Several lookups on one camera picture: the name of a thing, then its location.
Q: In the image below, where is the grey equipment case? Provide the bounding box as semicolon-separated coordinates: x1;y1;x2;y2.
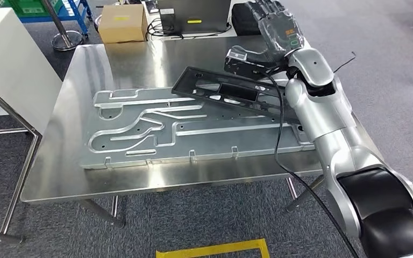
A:
156;0;232;35

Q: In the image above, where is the black plastic panel part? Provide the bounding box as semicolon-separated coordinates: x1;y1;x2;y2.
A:
171;66;302;124

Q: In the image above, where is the brown cardboard box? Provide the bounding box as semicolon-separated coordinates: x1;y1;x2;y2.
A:
97;4;149;44

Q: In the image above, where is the green plastic crate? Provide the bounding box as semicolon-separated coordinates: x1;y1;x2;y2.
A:
0;0;66;17

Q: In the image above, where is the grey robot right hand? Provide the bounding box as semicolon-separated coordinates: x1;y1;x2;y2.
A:
240;0;305;64

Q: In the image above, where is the thin black wire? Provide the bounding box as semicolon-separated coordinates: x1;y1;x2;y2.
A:
332;51;357;74

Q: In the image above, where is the yellow floor tape square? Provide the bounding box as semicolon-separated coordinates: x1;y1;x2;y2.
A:
155;238;271;258

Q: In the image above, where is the stainless steel workbench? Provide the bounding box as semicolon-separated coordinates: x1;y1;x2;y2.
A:
0;54;44;245
20;34;383;230

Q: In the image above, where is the black camera cable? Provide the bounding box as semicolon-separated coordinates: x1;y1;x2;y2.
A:
260;69;361;258

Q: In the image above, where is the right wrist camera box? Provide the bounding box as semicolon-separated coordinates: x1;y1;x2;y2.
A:
224;49;287;80

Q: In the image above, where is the blue metal cart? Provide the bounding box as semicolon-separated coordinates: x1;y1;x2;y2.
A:
20;0;94;37

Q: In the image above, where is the stamped grey metal panel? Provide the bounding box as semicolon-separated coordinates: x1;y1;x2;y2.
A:
80;87;316;170

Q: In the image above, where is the black carry bag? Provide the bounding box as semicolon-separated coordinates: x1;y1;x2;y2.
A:
231;3;264;37

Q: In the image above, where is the chrome stanchion post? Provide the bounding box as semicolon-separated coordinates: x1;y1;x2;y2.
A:
40;0;84;52

